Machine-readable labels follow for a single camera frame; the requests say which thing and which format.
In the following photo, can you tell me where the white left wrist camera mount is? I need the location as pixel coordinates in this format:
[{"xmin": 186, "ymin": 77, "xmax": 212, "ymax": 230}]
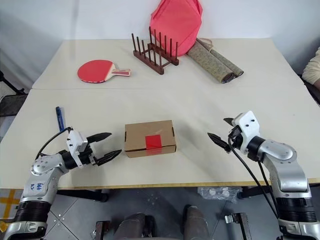
[{"xmin": 65, "ymin": 129, "xmax": 89, "ymax": 167}]

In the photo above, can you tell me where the rolled olive patterned mat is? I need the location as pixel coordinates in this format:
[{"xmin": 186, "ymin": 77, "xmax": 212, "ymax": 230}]
[
  {"xmin": 186, "ymin": 42, "xmax": 238, "ymax": 84},
  {"xmin": 196, "ymin": 37, "xmax": 245, "ymax": 79}
]

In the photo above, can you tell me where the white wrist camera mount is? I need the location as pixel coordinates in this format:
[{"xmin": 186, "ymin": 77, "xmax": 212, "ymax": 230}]
[
  {"xmin": 65, "ymin": 129, "xmax": 89, "ymax": 167},
  {"xmin": 231, "ymin": 110, "xmax": 261, "ymax": 153}
]

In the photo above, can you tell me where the dark metal frame bracket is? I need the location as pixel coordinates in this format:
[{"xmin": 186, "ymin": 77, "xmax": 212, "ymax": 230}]
[
  {"xmin": 224, "ymin": 211, "xmax": 254, "ymax": 240},
  {"xmin": 94, "ymin": 219, "xmax": 111, "ymax": 240}
]

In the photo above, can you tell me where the dark wooden peg rack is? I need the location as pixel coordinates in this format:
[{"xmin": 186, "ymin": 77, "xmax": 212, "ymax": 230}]
[{"xmin": 131, "ymin": 26, "xmax": 180, "ymax": 75}]

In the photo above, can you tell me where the brown cardboard box red tape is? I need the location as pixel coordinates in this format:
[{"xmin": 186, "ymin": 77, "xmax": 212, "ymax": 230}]
[{"xmin": 123, "ymin": 119, "xmax": 178, "ymax": 159}]

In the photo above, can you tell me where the person in beige clothes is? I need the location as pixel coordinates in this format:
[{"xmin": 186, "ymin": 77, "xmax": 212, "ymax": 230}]
[{"xmin": 301, "ymin": 46, "xmax": 320, "ymax": 86}]

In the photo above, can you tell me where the black tripod stand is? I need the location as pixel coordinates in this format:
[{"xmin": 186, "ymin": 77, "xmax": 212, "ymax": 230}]
[{"xmin": 0, "ymin": 70, "xmax": 29, "ymax": 96}]

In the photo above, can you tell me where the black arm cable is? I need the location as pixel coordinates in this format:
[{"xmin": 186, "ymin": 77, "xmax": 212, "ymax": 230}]
[
  {"xmin": 34, "ymin": 126, "xmax": 74, "ymax": 161},
  {"xmin": 226, "ymin": 134, "xmax": 280, "ymax": 219},
  {"xmin": 231, "ymin": 139, "xmax": 275, "ymax": 198}
]

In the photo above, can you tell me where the pink fabric bag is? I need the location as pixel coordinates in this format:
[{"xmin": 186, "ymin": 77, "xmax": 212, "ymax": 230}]
[{"xmin": 149, "ymin": 0, "xmax": 203, "ymax": 57}]

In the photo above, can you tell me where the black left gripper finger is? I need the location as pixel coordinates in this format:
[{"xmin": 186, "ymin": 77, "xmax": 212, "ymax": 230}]
[
  {"xmin": 87, "ymin": 132, "xmax": 112, "ymax": 145},
  {"xmin": 95, "ymin": 149, "xmax": 123, "ymax": 167}
]

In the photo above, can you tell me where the clear plastic bag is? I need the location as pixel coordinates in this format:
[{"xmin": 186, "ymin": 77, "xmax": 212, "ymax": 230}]
[{"xmin": 197, "ymin": 185, "xmax": 244, "ymax": 204}]

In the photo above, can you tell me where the red table tennis paddle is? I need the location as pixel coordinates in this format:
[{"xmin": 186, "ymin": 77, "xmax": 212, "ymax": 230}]
[{"xmin": 76, "ymin": 59, "xmax": 132, "ymax": 84}]

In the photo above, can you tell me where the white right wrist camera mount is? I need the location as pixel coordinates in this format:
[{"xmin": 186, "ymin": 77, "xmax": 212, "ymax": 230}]
[{"xmin": 231, "ymin": 110, "xmax": 261, "ymax": 153}]

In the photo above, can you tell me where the dark rounded shape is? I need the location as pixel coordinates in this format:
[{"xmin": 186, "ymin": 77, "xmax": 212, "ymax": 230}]
[
  {"xmin": 183, "ymin": 204, "xmax": 211, "ymax": 240},
  {"xmin": 116, "ymin": 212, "xmax": 156, "ymax": 240}
]

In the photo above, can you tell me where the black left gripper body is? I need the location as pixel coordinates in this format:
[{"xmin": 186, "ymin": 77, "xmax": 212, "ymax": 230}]
[{"xmin": 79, "ymin": 143, "xmax": 99, "ymax": 166}]

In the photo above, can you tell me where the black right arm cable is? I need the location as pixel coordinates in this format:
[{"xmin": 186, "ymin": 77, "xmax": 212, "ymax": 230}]
[
  {"xmin": 226, "ymin": 134, "xmax": 280, "ymax": 219},
  {"xmin": 231, "ymin": 139, "xmax": 275, "ymax": 198}
]

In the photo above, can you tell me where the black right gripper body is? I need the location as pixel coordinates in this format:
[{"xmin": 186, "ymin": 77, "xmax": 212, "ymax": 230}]
[{"xmin": 227, "ymin": 125, "xmax": 248, "ymax": 153}]

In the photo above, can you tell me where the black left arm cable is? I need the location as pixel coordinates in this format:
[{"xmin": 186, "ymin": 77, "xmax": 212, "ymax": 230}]
[{"xmin": 34, "ymin": 126, "xmax": 74, "ymax": 161}]

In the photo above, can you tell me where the black table leg with caster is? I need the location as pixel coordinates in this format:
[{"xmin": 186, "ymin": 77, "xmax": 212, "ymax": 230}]
[
  {"xmin": 240, "ymin": 185, "xmax": 274, "ymax": 199},
  {"xmin": 56, "ymin": 188, "xmax": 110, "ymax": 204}
]

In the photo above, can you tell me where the black fabric seat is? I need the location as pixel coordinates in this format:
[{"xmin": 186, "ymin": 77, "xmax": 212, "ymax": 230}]
[{"xmin": 0, "ymin": 94, "xmax": 29, "ymax": 118}]

